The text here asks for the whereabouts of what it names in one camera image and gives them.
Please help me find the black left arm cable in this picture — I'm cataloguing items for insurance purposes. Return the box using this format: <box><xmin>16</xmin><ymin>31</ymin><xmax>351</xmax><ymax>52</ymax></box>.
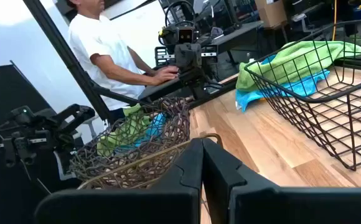
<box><xmin>164</xmin><ymin>0</ymin><xmax>197</xmax><ymax>29</ymax></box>

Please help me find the yellow cable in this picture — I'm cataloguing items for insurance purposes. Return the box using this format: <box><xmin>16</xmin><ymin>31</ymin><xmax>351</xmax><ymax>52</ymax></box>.
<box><xmin>331</xmin><ymin>0</ymin><xmax>339</xmax><ymax>41</ymax></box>

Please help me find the person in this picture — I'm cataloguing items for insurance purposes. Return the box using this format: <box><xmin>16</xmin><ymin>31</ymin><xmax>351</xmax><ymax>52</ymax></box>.
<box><xmin>65</xmin><ymin>0</ymin><xmax>181</xmax><ymax>122</ymax></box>

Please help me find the brown cardboard box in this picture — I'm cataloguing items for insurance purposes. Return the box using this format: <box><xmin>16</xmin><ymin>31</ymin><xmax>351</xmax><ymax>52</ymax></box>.
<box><xmin>255</xmin><ymin>0</ymin><xmax>289</xmax><ymax>29</ymax></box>

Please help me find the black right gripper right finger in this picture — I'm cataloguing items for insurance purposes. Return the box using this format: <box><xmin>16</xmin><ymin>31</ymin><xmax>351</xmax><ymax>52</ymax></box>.
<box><xmin>202</xmin><ymin>138</ymin><xmax>361</xmax><ymax>224</ymax></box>

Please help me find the dark grey background desk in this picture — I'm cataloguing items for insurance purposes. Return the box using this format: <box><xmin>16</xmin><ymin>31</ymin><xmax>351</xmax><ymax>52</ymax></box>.
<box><xmin>199</xmin><ymin>20</ymin><xmax>265</xmax><ymax>75</ymax></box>

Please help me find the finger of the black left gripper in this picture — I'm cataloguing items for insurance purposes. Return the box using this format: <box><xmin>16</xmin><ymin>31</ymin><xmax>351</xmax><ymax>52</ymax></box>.
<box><xmin>188</xmin><ymin>42</ymin><xmax>202</xmax><ymax>72</ymax></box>
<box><xmin>174</xmin><ymin>42</ymin><xmax>189</xmax><ymax>72</ymax></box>

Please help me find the round brown woven basket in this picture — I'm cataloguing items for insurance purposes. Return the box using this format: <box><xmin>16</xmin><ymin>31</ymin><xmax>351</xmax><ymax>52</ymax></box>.
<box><xmin>70</xmin><ymin>96</ymin><xmax>191</xmax><ymax>190</ymax></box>

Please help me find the black wire basket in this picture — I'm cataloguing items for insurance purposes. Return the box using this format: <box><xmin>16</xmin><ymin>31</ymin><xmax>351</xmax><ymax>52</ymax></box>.
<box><xmin>244</xmin><ymin>18</ymin><xmax>361</xmax><ymax>172</ymax></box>

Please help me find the gold wire basket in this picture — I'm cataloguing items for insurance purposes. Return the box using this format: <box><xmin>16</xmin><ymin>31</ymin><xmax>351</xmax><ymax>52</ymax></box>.
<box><xmin>76</xmin><ymin>133</ymin><xmax>224</xmax><ymax>190</ymax></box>

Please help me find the black flat panel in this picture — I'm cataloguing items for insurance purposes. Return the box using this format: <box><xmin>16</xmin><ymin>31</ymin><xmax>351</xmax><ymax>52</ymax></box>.
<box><xmin>0</xmin><ymin>60</ymin><xmax>57</xmax><ymax>131</ymax></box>

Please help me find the green microfiber towel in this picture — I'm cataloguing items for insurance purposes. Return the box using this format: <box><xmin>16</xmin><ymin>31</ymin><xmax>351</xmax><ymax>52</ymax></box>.
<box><xmin>96</xmin><ymin>104</ymin><xmax>152</xmax><ymax>156</ymax></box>
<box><xmin>235</xmin><ymin>40</ymin><xmax>361</xmax><ymax>93</ymax></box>

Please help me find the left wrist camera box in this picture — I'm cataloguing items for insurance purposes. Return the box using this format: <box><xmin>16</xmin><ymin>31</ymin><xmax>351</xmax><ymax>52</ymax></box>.
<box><xmin>159</xmin><ymin>25</ymin><xmax>200</xmax><ymax>46</ymax></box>

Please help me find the black aluminium table frame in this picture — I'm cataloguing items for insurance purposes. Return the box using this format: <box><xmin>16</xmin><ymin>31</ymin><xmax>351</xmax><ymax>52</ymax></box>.
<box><xmin>22</xmin><ymin>0</ymin><xmax>240</xmax><ymax>124</ymax></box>

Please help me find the grey computer desk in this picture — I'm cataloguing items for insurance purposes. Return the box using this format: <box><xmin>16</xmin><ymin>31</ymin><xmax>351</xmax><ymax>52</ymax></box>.
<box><xmin>138</xmin><ymin>76</ymin><xmax>184</xmax><ymax>101</ymax></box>

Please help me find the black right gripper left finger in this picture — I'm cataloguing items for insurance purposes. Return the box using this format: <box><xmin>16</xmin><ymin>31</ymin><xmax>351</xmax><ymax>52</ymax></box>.
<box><xmin>34</xmin><ymin>138</ymin><xmax>204</xmax><ymax>224</ymax></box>

